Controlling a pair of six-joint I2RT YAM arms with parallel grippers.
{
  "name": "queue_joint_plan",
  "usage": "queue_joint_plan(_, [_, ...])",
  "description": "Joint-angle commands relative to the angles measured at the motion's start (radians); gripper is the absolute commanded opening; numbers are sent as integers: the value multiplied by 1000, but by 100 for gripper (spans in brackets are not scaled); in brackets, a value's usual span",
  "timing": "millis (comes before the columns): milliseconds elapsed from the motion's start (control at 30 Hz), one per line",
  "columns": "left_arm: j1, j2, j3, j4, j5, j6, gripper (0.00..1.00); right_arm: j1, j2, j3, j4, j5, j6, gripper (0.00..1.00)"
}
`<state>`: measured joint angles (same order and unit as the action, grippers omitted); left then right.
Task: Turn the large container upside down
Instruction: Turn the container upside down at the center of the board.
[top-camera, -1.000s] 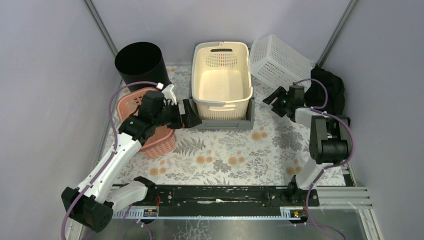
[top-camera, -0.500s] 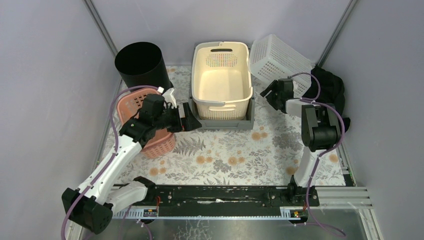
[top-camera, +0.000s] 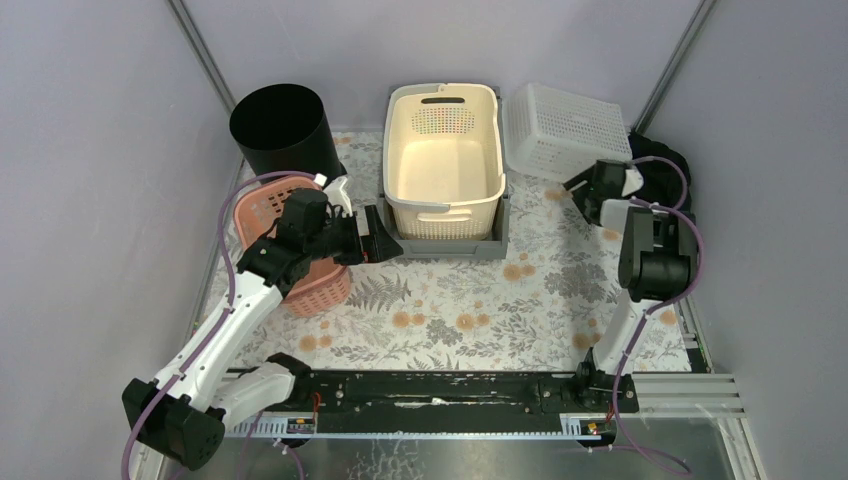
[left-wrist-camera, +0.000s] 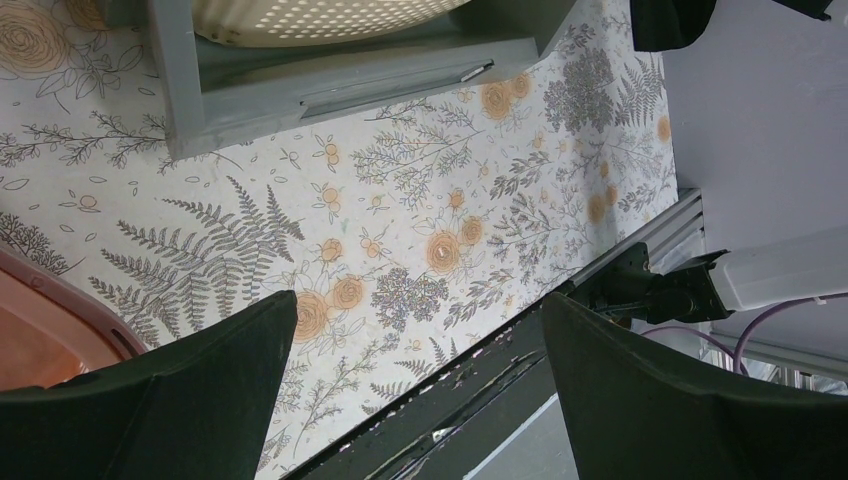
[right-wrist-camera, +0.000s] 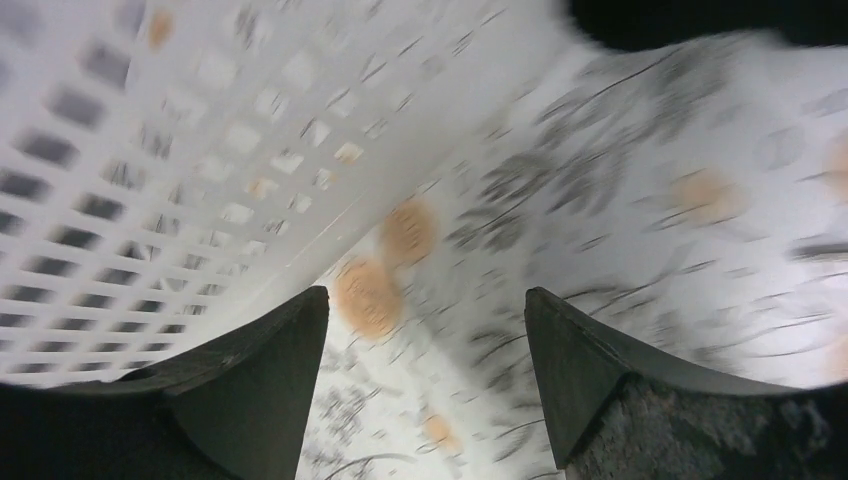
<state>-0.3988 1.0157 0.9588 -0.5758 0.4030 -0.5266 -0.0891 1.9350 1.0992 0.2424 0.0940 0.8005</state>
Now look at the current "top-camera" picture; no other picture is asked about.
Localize pink perforated plastic basket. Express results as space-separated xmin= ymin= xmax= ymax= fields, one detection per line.
xmin=233 ymin=176 xmax=351 ymax=317

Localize white perforated plastic basket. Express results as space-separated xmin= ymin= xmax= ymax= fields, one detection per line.
xmin=502 ymin=83 xmax=633 ymax=182

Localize cream plastic laundry basket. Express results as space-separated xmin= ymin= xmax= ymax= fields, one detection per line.
xmin=382 ymin=82 xmax=508 ymax=241

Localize grey plastic storage bin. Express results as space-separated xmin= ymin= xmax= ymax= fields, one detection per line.
xmin=375 ymin=86 xmax=511 ymax=261

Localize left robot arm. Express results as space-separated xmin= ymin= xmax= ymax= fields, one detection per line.
xmin=121 ymin=189 xmax=403 ymax=478

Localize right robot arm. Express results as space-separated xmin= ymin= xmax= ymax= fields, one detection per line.
xmin=564 ymin=157 xmax=700 ymax=412

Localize black crumpled cloth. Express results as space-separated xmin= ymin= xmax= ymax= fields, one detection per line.
xmin=628 ymin=132 xmax=693 ymax=212

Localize black cylindrical bin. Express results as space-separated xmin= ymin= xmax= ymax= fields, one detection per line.
xmin=229 ymin=83 xmax=347 ymax=181

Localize floral patterned table mat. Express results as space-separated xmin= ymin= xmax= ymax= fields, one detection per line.
xmin=195 ymin=129 xmax=694 ymax=373

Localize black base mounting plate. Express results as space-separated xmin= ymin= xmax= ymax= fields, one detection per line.
xmin=270 ymin=370 xmax=640 ymax=436

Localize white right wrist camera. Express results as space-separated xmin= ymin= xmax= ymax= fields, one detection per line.
xmin=564 ymin=168 xmax=645 ymax=197

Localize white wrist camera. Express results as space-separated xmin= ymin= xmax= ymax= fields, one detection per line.
xmin=323 ymin=175 xmax=354 ymax=217
xmin=564 ymin=168 xmax=645 ymax=197

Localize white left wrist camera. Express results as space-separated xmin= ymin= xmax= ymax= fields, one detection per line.
xmin=323 ymin=175 xmax=354 ymax=217

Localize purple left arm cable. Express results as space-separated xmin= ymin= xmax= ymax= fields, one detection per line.
xmin=121 ymin=170 xmax=327 ymax=480

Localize aluminium frame rail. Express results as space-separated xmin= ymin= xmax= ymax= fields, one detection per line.
xmin=223 ymin=373 xmax=743 ymax=441

